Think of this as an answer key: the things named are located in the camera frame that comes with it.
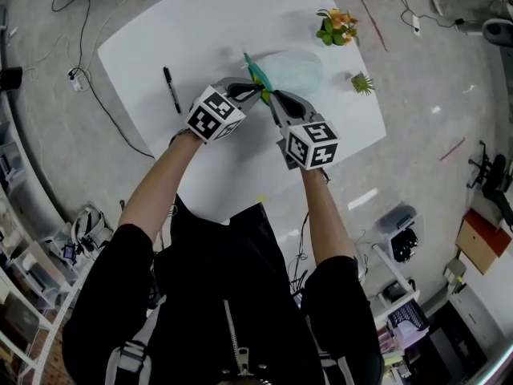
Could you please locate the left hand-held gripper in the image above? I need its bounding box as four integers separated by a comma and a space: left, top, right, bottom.
184, 76, 266, 143

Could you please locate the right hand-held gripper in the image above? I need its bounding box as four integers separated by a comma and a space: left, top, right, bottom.
269, 89, 341, 172

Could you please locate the clear plastic pouch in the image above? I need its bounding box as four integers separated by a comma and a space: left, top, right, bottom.
242, 50, 324, 106

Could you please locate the black pen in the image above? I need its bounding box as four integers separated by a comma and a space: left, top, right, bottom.
162, 67, 183, 116

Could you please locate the person's left forearm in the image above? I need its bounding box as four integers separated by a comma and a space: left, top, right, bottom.
118, 132, 204, 252

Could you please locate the person's right forearm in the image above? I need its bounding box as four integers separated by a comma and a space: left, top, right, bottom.
300, 168, 357, 268

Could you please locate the small green potted plant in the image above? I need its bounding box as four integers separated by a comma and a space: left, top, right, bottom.
350, 71, 377, 96

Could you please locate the orange flower potted plant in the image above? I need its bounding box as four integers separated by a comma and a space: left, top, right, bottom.
315, 8, 361, 47

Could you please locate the red stick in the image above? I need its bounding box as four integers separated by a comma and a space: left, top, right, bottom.
438, 136, 467, 162

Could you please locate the clear bin of black items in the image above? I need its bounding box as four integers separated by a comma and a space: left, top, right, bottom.
378, 205, 422, 264

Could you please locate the person's black clothing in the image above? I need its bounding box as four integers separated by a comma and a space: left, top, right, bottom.
62, 192, 386, 385

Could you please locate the black office chair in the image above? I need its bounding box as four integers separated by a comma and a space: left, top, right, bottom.
467, 140, 513, 232

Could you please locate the grey swivel chair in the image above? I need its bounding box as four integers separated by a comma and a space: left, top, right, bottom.
482, 17, 513, 51

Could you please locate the brown box with red lid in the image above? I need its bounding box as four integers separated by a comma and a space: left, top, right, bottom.
455, 208, 513, 276

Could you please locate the black cylindrical bin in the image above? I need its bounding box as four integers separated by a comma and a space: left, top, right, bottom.
0, 66, 24, 92

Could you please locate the purple file tray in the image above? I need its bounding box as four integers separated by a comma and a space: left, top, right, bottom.
386, 297, 430, 339

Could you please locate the white cabinet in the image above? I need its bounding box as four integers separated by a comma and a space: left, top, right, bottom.
442, 254, 513, 376

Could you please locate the white metal shelving unit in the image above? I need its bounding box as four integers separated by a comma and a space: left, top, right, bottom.
0, 94, 93, 385

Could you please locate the black floor cable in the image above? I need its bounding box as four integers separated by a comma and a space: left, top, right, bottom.
79, 68, 156, 160

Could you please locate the white desk frame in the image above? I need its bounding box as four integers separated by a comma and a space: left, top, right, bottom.
371, 242, 421, 298

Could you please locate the grey strap harness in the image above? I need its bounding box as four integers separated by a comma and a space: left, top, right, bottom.
71, 204, 115, 258

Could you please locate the grey shoulder strap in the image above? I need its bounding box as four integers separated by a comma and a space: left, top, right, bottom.
318, 349, 356, 385
106, 341, 151, 385

